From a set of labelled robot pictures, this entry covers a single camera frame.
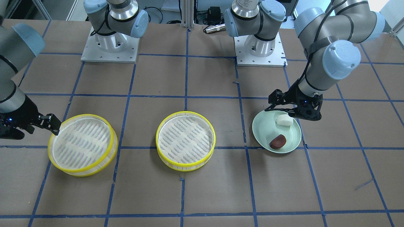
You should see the silver cylindrical connector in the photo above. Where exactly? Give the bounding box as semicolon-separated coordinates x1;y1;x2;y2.
203;24;226;34

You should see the black cable bundle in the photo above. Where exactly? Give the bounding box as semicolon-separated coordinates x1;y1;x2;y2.
139;6;182;24

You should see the white bun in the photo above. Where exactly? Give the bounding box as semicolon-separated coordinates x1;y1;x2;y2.
276;114;294;126

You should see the aluminium frame post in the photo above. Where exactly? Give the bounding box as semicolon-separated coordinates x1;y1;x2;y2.
179;0;196;31

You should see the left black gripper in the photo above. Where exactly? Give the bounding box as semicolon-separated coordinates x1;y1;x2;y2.
265;83;323;121

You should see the yellow steamer basket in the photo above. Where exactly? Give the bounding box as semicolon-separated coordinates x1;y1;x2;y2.
47;114;118;177
155;111;216;172

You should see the brown bun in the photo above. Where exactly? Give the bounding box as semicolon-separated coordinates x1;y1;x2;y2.
269;134;287;150

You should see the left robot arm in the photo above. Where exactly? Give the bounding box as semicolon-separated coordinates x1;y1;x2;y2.
224;0;385;121

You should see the light green plate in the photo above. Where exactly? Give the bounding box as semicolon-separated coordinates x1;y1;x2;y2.
252;111;302;154

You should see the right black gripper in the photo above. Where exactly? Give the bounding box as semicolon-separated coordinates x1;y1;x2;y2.
0;96;62;140

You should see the black power brick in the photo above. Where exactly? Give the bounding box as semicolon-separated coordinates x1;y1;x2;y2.
206;6;221;23

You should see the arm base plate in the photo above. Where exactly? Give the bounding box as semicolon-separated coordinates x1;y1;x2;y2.
81;33;140;63
234;33;288;67

